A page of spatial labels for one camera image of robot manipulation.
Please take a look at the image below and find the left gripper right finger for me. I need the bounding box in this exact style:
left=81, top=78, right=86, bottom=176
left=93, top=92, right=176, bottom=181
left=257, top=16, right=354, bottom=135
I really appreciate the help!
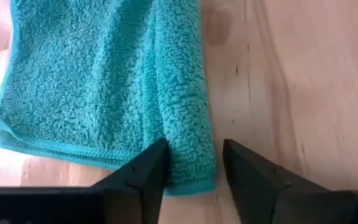
left=222, top=138, right=358, bottom=224

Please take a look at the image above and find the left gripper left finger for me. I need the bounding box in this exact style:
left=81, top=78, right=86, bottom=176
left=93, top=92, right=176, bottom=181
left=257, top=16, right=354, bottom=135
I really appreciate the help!
left=0, top=137, right=171, bottom=224

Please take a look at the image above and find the teal microfiber towel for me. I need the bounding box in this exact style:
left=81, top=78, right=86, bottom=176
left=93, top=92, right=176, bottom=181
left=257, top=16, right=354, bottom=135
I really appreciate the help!
left=0, top=0, right=218, bottom=197

